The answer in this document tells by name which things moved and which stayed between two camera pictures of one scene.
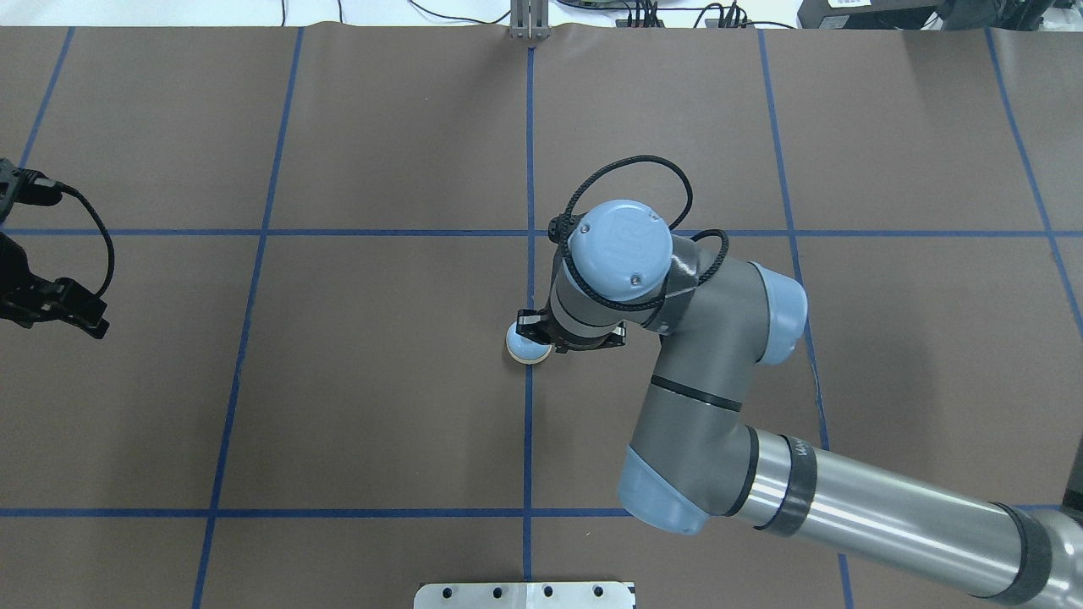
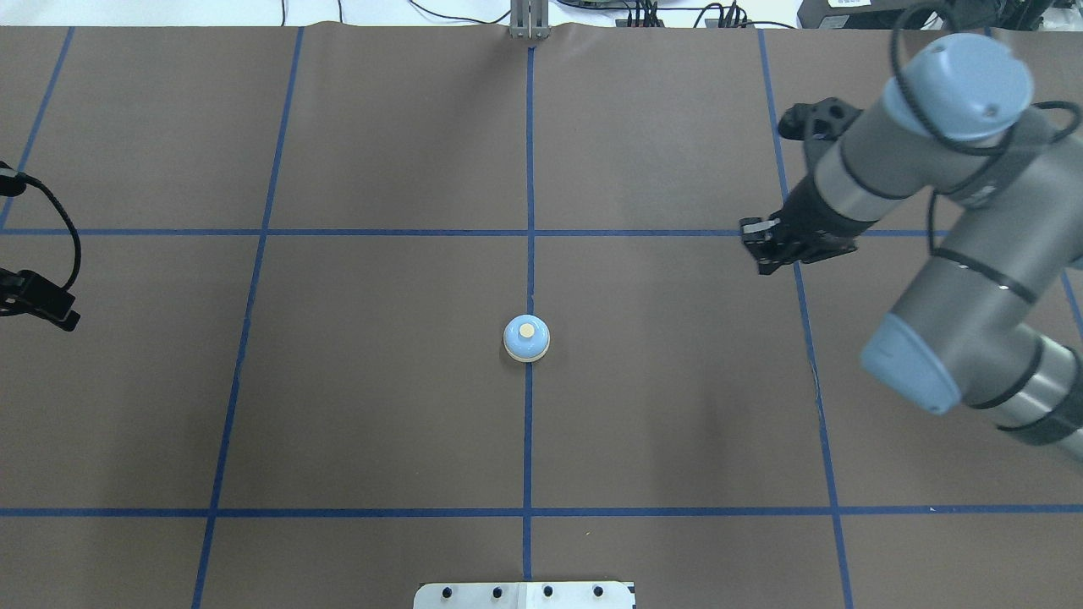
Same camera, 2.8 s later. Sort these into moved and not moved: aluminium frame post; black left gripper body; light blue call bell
Moved: black left gripper body
Not moved: light blue call bell; aluminium frame post
